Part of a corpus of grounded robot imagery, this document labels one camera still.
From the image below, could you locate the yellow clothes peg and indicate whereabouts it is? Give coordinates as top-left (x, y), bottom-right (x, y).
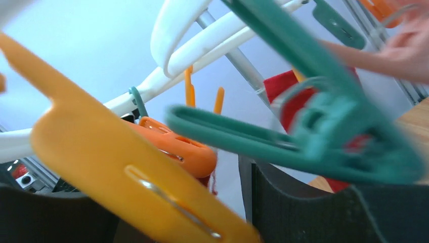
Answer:
top-left (1, 34), bottom-right (261, 242)

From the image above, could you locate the red christmas sock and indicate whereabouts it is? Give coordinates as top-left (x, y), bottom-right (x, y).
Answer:
top-left (264, 70), bottom-right (368, 193)

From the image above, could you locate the teal clothes peg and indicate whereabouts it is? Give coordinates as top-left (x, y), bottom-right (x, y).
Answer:
top-left (166, 1), bottom-right (427, 184)

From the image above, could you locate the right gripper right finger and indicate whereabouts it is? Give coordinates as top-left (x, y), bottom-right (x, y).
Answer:
top-left (238, 156), bottom-right (428, 242)

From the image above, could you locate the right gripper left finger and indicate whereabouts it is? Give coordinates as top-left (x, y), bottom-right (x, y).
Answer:
top-left (1, 184), bottom-right (153, 242)

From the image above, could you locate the white grey drying rack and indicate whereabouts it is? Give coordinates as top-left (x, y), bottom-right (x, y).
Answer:
top-left (195, 8), bottom-right (271, 109)

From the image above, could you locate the white round sock hanger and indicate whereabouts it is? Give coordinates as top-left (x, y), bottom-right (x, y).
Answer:
top-left (0, 0), bottom-right (309, 165)

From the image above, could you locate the orange clothes peg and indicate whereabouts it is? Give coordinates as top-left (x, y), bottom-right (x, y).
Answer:
top-left (122, 115), bottom-right (218, 178)

